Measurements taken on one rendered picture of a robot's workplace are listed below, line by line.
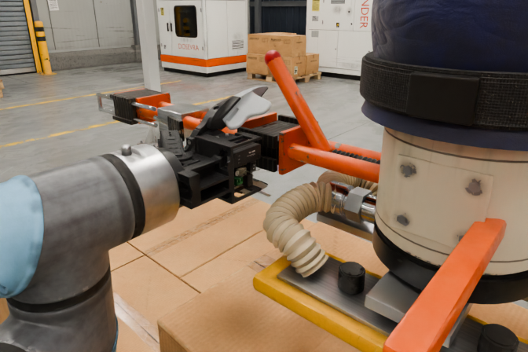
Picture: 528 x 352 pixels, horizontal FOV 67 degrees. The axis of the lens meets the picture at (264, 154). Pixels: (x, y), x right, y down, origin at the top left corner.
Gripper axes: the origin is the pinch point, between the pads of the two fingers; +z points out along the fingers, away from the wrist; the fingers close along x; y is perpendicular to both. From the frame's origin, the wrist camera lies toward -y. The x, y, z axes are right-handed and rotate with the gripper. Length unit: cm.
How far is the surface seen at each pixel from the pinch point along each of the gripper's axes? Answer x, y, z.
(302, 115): 4.7, 7.6, -1.1
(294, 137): 1.7, 7.0, -1.8
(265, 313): -24.6, 6.2, -6.7
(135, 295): -65, -59, 8
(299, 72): -98, -424, 595
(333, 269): -10.5, 17.7, -8.0
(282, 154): 0.0, 6.9, -4.2
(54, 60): -95, -963, 358
